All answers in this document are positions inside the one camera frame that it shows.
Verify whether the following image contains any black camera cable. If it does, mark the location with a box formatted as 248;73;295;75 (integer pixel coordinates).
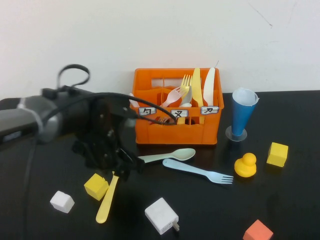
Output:
22;91;179;240

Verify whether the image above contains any light blue plastic fork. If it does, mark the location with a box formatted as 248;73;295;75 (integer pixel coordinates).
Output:
162;158;235;185

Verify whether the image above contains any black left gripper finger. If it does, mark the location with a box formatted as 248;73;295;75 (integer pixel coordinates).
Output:
113;148;133;182
129;156;146;174

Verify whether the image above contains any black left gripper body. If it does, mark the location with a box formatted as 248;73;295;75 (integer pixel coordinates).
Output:
71;98;121;173

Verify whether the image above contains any yellow rubber duck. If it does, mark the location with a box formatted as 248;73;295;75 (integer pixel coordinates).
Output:
234;152;258;179

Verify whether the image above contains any white plastic knife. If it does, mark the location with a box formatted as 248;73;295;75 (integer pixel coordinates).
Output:
203;67;216;107

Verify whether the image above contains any yellow plastic spoon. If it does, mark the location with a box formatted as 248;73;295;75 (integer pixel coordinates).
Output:
95;174;120;224

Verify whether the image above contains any yellow plastic knife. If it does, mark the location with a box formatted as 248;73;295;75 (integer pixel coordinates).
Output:
191;67;206;126

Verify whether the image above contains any orange plastic cutlery crate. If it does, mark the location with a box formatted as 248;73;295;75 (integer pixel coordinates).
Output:
129;67;225;146

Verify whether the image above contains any white foam cube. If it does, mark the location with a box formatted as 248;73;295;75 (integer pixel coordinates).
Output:
49;190;76;214

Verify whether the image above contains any pale grey plastic spoon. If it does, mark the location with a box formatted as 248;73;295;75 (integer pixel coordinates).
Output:
179;86;194;109

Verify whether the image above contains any white paper label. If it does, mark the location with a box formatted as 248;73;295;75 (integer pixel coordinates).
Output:
200;106;220;116
170;109;190;119
138;106;158;118

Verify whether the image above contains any blue paper cone cup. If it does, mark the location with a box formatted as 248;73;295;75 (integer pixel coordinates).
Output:
225;87;260;143

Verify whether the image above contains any yellow plastic fork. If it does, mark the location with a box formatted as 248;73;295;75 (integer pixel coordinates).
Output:
177;74;194;125

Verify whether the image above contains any white plastic spoon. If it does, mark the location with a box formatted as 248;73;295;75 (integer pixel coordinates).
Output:
128;92;141;108

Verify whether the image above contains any orange foam cube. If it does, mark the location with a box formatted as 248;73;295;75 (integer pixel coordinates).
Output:
242;219;274;240

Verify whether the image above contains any mint green plastic spoon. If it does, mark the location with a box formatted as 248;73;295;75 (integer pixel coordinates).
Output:
137;148;197;165

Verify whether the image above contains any white usb wall charger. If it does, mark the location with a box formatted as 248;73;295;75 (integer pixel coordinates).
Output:
144;197;181;236

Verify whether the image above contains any smooth yellow foam cube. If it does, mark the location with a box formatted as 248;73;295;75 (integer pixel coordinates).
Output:
266;142;289;168

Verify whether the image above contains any pink plastic fork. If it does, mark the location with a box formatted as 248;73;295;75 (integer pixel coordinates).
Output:
159;86;185;109

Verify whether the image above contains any notched yellow foam cube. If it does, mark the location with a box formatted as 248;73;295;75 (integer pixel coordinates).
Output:
83;173;110;202

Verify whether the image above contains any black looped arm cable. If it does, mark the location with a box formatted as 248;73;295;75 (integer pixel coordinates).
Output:
56;64;91;90

